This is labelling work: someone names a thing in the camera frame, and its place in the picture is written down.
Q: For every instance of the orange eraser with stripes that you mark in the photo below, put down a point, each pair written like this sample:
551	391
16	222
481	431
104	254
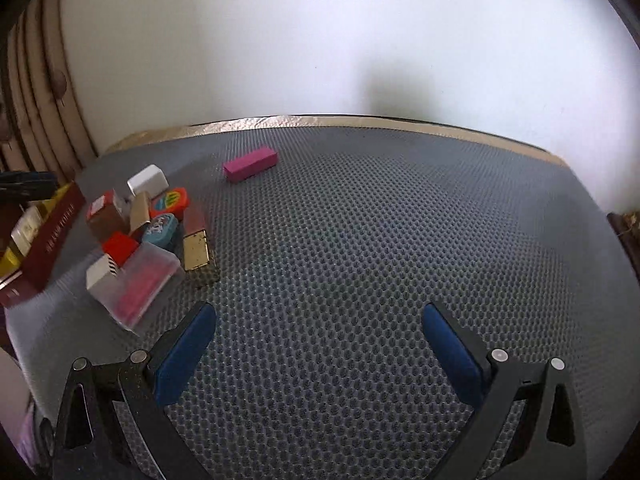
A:
173	201

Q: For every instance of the red cube block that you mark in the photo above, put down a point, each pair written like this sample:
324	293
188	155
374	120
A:
120	247

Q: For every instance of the tan small box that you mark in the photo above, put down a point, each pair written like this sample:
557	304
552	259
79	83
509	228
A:
139	216

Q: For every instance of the blue patterned eraser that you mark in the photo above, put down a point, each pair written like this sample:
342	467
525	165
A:
162	231

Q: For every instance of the clear box with pink contents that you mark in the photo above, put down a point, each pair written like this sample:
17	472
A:
128	295

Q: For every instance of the beige tablecloth edge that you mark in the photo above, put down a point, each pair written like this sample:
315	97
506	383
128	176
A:
147	137

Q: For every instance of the white striped small box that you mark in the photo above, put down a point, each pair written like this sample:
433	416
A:
103	271

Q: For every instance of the gold shiny box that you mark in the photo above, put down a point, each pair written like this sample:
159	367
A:
199	260

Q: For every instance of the beige patterned curtain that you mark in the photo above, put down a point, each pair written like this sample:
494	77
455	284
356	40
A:
41	124

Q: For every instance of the brown small box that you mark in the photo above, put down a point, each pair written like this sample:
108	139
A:
107	214

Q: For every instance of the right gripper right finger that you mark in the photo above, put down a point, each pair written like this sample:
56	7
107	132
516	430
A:
548	442

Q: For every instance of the gold red-rimmed tray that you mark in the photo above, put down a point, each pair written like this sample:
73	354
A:
33	273

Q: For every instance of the magenta rectangular block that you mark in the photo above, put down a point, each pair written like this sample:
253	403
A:
246	166

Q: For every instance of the clear plastic box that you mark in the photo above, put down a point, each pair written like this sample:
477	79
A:
27	228

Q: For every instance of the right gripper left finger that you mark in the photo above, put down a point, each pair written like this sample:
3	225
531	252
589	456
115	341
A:
89	442

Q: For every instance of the grey honeycomb mat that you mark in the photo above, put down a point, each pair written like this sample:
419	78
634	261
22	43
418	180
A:
319	368

